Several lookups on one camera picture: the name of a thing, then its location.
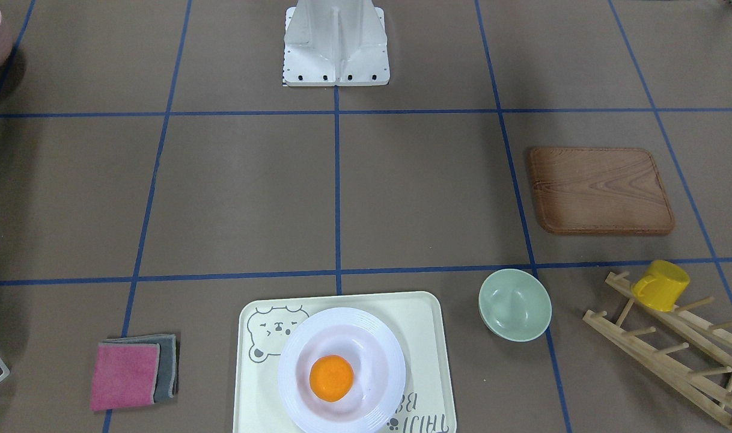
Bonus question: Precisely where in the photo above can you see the white ceramic plate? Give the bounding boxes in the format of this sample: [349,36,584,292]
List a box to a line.
[277,307,407,432]

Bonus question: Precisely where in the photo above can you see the orange fruit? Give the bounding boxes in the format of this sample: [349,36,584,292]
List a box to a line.
[308,355,355,402]

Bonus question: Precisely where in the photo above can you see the cream bear tray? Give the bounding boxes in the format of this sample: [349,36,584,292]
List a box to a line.
[233,291,457,432]

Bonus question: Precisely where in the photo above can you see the wooden brown tray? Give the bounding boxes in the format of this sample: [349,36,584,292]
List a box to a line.
[527,146,676,236]

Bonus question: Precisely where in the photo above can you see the light green bowl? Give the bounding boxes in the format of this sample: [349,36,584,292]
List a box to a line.
[478,268,552,342]

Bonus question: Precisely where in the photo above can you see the pink grey cloth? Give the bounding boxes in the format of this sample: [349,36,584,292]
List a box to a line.
[90,334,177,411]

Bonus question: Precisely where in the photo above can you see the yellow plastic cup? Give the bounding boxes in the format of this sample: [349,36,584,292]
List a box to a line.
[632,260,691,312]

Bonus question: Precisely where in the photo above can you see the wooden dish rack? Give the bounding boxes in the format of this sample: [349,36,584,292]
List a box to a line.
[582,271,732,430]

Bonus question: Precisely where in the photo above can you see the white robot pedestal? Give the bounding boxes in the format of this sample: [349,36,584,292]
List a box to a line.
[282,1,391,87]

